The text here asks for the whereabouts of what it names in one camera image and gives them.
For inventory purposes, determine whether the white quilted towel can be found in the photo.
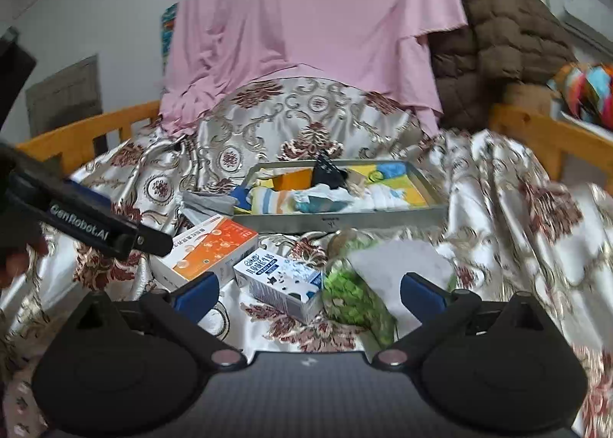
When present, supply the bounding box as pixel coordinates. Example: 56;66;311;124
354;186;408;213

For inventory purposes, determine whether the colourful wall poster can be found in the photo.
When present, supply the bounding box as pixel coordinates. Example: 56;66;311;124
160;2;179;60

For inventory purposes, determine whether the grey cloth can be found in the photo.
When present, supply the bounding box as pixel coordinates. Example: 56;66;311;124
182;191;240;223

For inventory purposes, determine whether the orange and white box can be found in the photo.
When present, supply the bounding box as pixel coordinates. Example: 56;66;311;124
151;218;259;290

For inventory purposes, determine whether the metal tray with cartoon picture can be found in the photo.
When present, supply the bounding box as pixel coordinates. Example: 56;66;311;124
233;159;450;234

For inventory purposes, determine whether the pink bed sheet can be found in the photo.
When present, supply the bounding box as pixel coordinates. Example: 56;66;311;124
160;0;467;137

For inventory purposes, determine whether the floral satin blanket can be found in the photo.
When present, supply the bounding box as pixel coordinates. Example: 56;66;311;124
0;79;613;438

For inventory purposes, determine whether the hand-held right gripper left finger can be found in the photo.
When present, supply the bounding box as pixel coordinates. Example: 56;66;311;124
64;270;245;369

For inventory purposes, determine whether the person's left hand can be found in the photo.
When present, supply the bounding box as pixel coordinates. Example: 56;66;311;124
0;234;51;290

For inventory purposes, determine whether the green and white packet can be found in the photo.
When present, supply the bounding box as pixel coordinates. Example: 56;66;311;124
321;230;458;345

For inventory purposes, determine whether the brown puffer jacket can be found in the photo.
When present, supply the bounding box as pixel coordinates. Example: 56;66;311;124
428;0;578;130

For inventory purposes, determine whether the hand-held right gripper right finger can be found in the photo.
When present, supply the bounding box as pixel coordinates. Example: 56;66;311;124
372;274;559;367

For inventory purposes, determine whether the blue and white cloth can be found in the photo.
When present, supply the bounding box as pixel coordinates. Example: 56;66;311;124
292;184;350;215

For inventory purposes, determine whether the blue and white milk carton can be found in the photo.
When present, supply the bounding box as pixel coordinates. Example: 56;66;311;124
233;248;324;325

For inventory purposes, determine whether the grey door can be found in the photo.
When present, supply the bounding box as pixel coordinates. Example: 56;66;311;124
25;54;103;137

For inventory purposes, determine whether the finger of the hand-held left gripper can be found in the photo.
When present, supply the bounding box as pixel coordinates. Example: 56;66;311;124
67;179;113;211
134;226;172;257

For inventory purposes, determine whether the white air conditioner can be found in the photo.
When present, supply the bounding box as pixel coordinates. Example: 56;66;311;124
543;0;613;43

